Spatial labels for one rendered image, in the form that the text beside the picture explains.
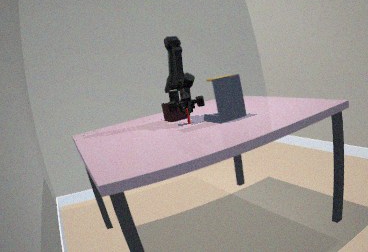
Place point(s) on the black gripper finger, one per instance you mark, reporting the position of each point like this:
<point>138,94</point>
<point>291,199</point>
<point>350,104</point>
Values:
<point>190,106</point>
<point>182,107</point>

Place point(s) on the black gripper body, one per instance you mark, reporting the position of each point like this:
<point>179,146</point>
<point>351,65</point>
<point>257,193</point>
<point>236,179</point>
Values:
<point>185,96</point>

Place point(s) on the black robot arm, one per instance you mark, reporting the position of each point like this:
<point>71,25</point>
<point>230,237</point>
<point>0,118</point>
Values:
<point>176,79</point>

